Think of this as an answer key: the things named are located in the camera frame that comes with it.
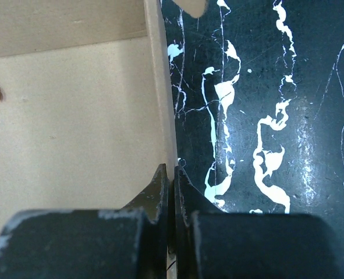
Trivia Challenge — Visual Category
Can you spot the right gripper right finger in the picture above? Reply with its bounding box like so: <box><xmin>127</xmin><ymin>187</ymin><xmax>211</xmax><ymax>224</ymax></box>
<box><xmin>174</xmin><ymin>166</ymin><xmax>344</xmax><ymax>278</ymax></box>

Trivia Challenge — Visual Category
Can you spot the cardboard box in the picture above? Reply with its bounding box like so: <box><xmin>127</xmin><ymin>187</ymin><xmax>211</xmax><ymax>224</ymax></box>
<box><xmin>0</xmin><ymin>0</ymin><xmax>208</xmax><ymax>279</ymax></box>

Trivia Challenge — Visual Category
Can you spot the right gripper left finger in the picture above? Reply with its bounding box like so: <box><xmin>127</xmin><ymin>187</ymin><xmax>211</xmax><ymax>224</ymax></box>
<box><xmin>0</xmin><ymin>164</ymin><xmax>169</xmax><ymax>278</ymax></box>

